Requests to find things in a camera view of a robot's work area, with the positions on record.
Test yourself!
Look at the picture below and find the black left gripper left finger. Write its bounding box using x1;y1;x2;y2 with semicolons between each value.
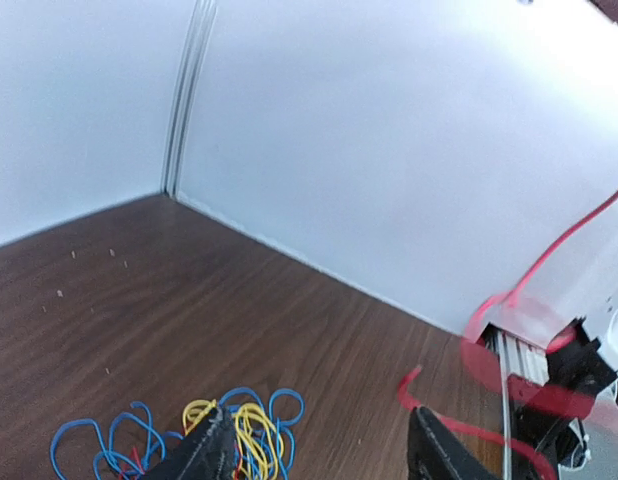
141;406;237;480

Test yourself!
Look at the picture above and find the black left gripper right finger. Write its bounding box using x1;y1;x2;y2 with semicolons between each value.
407;406;497;480

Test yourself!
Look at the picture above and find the long red cable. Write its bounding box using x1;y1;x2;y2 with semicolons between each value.
396;174;618;480

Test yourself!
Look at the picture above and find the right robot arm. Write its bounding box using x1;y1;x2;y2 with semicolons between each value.
560;288;618;479

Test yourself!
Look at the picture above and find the yellow cable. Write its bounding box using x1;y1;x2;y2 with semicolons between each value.
181;397;286;480

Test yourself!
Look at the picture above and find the right corner aluminium post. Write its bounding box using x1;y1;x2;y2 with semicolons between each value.
161;0;218;198

